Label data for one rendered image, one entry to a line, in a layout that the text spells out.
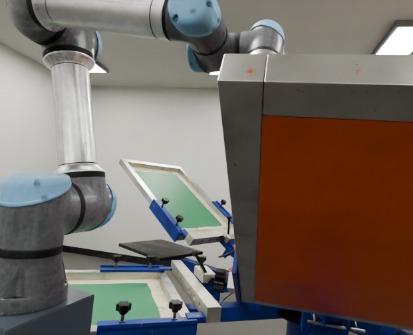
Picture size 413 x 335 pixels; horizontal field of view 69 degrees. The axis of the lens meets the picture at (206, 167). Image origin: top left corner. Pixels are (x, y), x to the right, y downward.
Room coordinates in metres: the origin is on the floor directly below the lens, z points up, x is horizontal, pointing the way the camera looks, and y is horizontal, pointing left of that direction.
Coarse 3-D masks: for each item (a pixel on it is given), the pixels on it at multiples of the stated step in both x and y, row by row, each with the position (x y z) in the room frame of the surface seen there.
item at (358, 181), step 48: (288, 144) 0.29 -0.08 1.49; (336, 144) 0.28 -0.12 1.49; (384, 144) 0.27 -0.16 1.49; (288, 192) 0.37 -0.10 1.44; (336, 192) 0.35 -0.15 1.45; (384, 192) 0.33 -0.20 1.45; (288, 240) 0.48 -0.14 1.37; (336, 240) 0.45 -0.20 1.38; (384, 240) 0.42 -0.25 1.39; (288, 288) 0.70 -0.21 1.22; (336, 288) 0.64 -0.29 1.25; (384, 288) 0.58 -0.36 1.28
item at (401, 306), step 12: (396, 288) 0.57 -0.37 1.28; (408, 288) 0.56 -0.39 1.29; (384, 300) 0.64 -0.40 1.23; (396, 300) 0.63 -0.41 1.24; (408, 300) 0.61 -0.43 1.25; (360, 312) 0.75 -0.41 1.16; (372, 312) 0.73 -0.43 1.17; (384, 312) 0.71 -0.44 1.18; (396, 312) 0.70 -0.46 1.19; (408, 312) 0.68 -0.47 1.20; (396, 324) 0.78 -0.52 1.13; (408, 324) 0.76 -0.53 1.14
